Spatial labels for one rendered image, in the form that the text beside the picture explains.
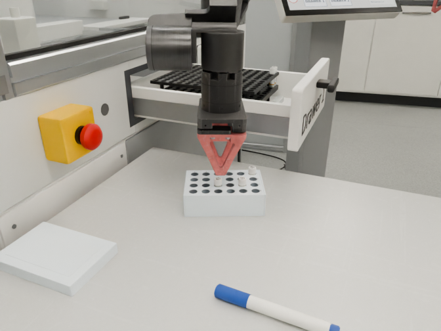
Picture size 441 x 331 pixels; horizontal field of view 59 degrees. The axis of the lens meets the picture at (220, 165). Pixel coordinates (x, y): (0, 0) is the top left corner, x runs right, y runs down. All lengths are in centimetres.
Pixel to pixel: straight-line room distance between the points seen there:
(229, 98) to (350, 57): 331
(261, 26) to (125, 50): 179
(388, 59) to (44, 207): 346
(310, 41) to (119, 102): 108
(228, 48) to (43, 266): 35
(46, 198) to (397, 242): 52
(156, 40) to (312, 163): 146
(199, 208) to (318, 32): 123
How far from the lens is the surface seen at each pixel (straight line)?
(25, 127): 61
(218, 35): 51
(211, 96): 53
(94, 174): 74
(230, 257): 52
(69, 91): 67
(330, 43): 175
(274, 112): 68
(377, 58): 383
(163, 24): 54
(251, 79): 81
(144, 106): 79
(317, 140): 185
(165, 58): 52
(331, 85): 75
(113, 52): 75
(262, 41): 252
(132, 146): 82
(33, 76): 62
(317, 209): 64
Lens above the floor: 109
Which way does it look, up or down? 26 degrees down
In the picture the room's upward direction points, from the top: straight up
